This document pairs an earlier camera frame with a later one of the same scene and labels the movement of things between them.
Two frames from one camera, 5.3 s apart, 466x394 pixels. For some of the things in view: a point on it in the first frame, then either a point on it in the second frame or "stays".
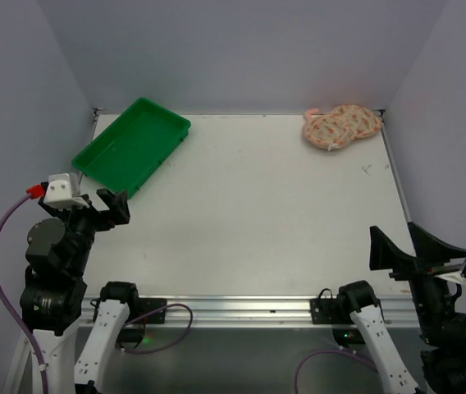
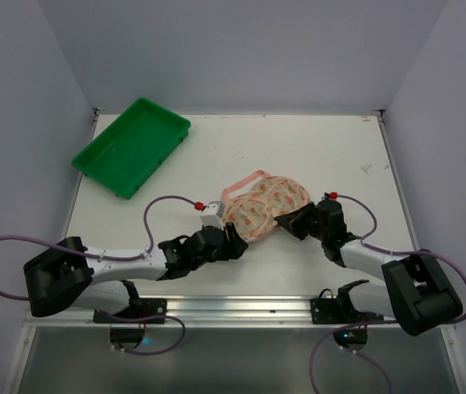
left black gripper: (94, 215) to (230, 242)
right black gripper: (418, 272) to (304, 222)
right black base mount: (326, 311) stays
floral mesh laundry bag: (338, 127) to (253, 203)
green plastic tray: (133, 148) stays
